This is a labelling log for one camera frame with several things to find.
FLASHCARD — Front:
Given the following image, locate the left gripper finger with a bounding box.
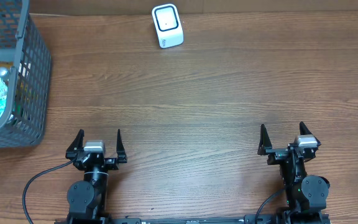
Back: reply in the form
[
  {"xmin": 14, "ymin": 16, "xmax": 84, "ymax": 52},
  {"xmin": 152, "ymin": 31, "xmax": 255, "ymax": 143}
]
[
  {"xmin": 116, "ymin": 129, "xmax": 127, "ymax": 164},
  {"xmin": 65, "ymin": 129, "xmax": 85, "ymax": 159}
]

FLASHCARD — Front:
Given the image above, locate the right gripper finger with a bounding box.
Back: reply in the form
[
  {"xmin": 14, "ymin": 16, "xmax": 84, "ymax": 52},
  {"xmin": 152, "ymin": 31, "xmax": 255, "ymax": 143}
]
[
  {"xmin": 257, "ymin": 124, "xmax": 272, "ymax": 156},
  {"xmin": 300, "ymin": 121, "xmax": 321, "ymax": 146}
]

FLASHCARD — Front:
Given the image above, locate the yellow liquid bottle silver cap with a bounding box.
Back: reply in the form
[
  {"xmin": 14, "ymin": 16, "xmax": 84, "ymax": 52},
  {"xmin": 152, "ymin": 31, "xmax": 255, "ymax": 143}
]
[{"xmin": 0, "ymin": 61, "xmax": 13, "ymax": 80}]

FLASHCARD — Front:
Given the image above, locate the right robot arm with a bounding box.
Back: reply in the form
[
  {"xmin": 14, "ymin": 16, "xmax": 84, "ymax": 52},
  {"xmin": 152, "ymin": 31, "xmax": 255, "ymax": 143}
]
[{"xmin": 254, "ymin": 122, "xmax": 331, "ymax": 223}]

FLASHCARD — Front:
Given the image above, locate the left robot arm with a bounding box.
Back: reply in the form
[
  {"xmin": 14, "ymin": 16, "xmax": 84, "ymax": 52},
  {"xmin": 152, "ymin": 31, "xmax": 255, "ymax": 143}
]
[{"xmin": 64, "ymin": 129, "xmax": 127, "ymax": 223}]

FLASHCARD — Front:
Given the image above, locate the white barcode scanner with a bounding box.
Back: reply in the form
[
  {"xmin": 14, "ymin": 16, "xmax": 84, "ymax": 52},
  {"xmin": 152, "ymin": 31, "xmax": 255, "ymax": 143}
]
[{"xmin": 151, "ymin": 3, "xmax": 184, "ymax": 49}]

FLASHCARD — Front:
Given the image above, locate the grey plastic mesh basket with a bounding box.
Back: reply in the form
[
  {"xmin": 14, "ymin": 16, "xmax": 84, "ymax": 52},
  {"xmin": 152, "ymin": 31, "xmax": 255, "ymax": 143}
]
[{"xmin": 0, "ymin": 0, "xmax": 52, "ymax": 147}]

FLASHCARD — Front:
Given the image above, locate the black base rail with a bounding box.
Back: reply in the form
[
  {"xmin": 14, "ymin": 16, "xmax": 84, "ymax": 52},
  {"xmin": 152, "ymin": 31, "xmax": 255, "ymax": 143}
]
[{"xmin": 54, "ymin": 213, "xmax": 331, "ymax": 224}]

